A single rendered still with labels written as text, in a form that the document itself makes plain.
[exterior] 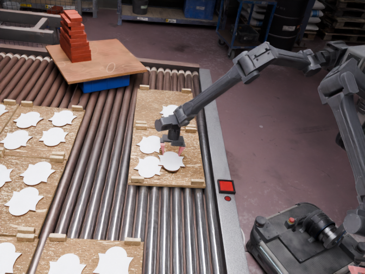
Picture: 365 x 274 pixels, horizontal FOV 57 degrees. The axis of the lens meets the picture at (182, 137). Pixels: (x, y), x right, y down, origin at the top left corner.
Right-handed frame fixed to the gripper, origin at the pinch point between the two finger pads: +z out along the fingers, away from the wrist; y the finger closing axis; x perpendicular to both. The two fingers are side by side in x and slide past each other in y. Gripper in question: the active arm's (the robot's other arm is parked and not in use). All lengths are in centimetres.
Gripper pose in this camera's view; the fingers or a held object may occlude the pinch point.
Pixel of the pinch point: (170, 154)
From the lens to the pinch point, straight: 164.8
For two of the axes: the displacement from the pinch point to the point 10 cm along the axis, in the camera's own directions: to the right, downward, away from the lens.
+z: -1.4, 8.9, 4.4
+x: -1.0, -4.5, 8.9
